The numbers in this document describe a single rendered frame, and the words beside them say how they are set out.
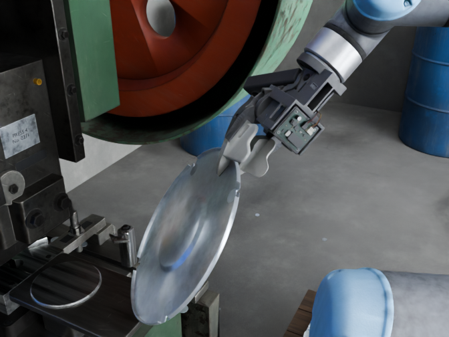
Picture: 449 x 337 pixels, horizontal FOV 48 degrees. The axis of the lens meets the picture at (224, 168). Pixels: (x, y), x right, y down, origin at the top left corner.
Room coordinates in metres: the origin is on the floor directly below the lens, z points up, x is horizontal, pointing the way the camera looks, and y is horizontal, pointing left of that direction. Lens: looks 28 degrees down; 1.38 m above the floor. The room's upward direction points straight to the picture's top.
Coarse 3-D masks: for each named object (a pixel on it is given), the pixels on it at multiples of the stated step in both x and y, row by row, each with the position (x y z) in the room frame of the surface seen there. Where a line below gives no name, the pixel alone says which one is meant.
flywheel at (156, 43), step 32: (128, 0) 1.07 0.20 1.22; (192, 0) 1.00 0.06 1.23; (224, 0) 0.97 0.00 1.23; (256, 0) 0.90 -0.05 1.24; (128, 32) 1.07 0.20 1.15; (192, 32) 1.00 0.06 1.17; (224, 32) 0.93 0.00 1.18; (256, 32) 0.93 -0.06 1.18; (128, 64) 1.08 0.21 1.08; (160, 64) 1.04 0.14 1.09; (192, 64) 0.96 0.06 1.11; (224, 64) 0.93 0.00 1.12; (128, 96) 1.04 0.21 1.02; (160, 96) 1.00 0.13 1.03; (192, 96) 0.96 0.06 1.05
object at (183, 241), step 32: (192, 192) 0.70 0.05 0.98; (224, 192) 0.62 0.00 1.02; (160, 224) 0.72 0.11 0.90; (192, 224) 0.62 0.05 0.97; (224, 224) 0.56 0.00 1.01; (160, 256) 0.63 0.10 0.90; (192, 256) 0.57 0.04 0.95; (160, 288) 0.57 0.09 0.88; (192, 288) 0.51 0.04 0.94; (160, 320) 0.52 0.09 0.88
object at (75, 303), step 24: (48, 264) 0.76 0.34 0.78; (72, 264) 0.75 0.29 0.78; (24, 288) 0.69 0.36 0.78; (48, 288) 0.69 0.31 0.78; (72, 288) 0.69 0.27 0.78; (96, 288) 0.69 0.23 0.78; (120, 288) 0.69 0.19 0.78; (48, 312) 0.63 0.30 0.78; (72, 312) 0.63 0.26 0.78; (96, 312) 0.63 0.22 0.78; (120, 312) 0.63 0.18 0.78; (72, 336) 0.64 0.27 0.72; (96, 336) 0.58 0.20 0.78; (120, 336) 0.58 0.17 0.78
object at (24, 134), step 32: (0, 64) 0.76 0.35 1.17; (32, 64) 0.77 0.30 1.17; (0, 96) 0.71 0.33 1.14; (32, 96) 0.76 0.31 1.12; (0, 128) 0.69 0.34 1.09; (32, 128) 0.75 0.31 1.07; (0, 160) 0.68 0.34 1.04; (32, 160) 0.74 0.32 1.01; (32, 192) 0.70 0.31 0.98; (64, 192) 0.75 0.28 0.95; (0, 224) 0.66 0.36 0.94; (32, 224) 0.67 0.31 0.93
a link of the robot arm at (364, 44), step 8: (344, 8) 0.69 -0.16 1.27; (336, 16) 0.71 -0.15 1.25; (344, 16) 0.69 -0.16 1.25; (328, 24) 0.70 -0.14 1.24; (336, 24) 0.69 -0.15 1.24; (344, 24) 0.69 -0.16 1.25; (336, 32) 0.71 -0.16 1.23; (344, 32) 0.68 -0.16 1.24; (352, 32) 0.68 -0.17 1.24; (360, 32) 0.67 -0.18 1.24; (352, 40) 0.67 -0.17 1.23; (360, 40) 0.68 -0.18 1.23; (368, 40) 0.68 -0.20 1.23; (376, 40) 0.69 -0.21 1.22; (360, 48) 0.68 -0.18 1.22; (368, 48) 0.68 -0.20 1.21
